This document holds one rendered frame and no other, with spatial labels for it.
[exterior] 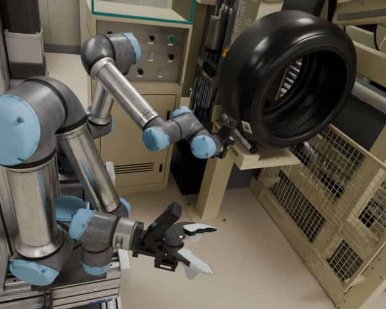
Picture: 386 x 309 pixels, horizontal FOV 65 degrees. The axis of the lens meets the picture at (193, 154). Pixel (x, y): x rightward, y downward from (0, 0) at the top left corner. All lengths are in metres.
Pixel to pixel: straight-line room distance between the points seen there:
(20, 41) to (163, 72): 1.11
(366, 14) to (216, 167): 1.12
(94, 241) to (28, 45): 0.55
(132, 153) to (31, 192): 1.45
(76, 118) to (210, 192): 1.48
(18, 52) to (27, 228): 0.47
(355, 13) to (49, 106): 1.42
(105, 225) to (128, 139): 1.36
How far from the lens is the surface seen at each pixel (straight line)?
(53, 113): 0.67
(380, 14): 1.63
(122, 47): 1.16
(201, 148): 0.97
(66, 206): 0.99
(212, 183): 2.05
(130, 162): 2.18
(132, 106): 0.97
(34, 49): 0.97
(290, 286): 2.18
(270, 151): 1.70
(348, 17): 1.73
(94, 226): 0.76
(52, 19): 5.02
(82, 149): 0.79
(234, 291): 2.01
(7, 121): 0.62
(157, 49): 1.90
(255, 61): 1.25
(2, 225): 1.25
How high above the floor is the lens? 1.64
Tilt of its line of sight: 34 degrees down
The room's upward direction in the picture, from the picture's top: 12 degrees clockwise
